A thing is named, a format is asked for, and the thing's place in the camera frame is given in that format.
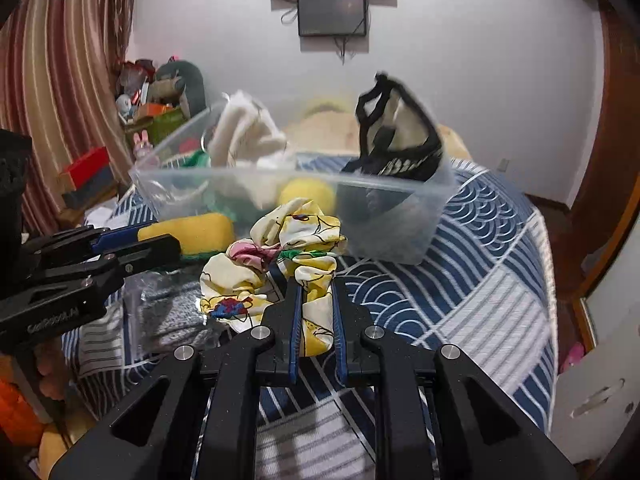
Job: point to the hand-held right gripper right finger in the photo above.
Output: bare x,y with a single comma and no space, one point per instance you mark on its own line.
339,332

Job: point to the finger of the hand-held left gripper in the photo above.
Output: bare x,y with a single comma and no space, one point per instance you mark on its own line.
120,237
145,255

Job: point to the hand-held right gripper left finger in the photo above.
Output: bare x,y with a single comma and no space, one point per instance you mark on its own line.
294,330

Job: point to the yellow cartoon print cloth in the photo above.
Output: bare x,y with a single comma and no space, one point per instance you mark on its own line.
310,230

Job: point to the clear plastic storage bin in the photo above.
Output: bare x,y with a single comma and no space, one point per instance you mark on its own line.
395,232

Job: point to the black and white mesh cloth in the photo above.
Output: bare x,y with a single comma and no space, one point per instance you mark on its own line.
405,165

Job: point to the pink soft item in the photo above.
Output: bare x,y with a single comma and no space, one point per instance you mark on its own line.
572,357

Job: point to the yellow and green sponge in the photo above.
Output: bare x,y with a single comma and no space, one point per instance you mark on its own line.
200,232

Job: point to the grey knit cloth in bag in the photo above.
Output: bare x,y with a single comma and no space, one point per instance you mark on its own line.
170,310

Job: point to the red and grey box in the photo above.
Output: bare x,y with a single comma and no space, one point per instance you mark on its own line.
87,170

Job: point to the pink bunny figure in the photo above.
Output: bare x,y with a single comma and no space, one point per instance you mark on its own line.
142,145

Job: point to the orange plush toy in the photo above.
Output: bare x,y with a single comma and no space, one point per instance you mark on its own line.
17,410

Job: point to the green knit cloth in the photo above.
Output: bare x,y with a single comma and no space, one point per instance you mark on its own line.
197,160

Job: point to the blue wave pattern bedspread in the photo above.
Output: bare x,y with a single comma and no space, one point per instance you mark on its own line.
450,285

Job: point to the green box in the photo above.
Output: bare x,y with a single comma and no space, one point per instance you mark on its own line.
167,125

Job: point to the yellow round sponge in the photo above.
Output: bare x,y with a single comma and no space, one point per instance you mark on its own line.
307,195

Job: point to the yellow plush toy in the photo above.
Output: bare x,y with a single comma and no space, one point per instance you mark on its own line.
55,445

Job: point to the cream white towel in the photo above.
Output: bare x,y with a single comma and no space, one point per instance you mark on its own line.
240,130

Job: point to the grey green plush toy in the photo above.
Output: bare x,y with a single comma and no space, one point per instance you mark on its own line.
187,82

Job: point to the red striped curtain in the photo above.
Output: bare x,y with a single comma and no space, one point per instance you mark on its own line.
65,60

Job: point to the cream pillow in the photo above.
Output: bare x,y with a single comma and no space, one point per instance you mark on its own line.
325,132

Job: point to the white cabinet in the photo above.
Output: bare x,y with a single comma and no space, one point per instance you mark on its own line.
600,395

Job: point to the black box under television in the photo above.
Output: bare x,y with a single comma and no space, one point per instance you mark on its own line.
332,15

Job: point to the wooden door frame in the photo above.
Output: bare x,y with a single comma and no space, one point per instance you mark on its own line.
612,135

